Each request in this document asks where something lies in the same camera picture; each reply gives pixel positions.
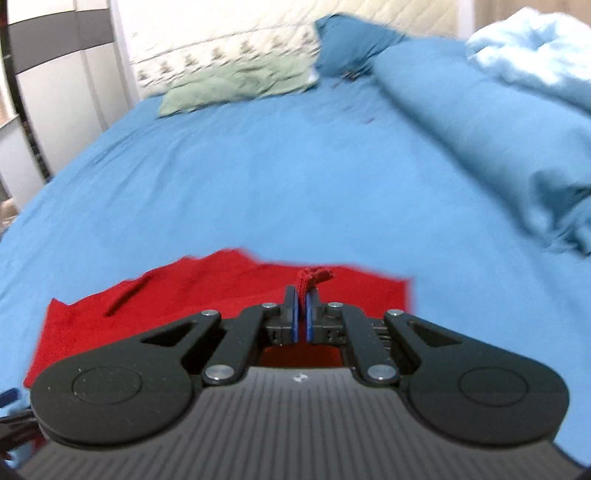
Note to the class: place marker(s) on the blue bed sheet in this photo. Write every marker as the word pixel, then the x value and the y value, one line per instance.
pixel 258 175

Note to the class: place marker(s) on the light blue blanket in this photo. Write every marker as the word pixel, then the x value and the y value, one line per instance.
pixel 531 50

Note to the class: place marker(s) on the blue duvet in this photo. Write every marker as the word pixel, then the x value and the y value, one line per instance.
pixel 489 134

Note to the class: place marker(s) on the red small garment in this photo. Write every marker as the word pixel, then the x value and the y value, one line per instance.
pixel 194 295

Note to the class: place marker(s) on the white quilted headboard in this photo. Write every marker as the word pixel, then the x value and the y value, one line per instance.
pixel 221 34

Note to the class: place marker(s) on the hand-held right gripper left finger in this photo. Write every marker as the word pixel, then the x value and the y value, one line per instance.
pixel 294 318

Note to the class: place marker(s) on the green pillow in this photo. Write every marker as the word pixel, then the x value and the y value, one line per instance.
pixel 235 83

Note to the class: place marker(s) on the white and grey wardrobe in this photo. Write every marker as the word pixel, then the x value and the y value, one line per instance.
pixel 55 83

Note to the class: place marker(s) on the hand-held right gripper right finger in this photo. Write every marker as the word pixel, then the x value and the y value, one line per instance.
pixel 308 318

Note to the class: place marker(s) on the dark blue pillow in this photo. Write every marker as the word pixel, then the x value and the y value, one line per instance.
pixel 351 44

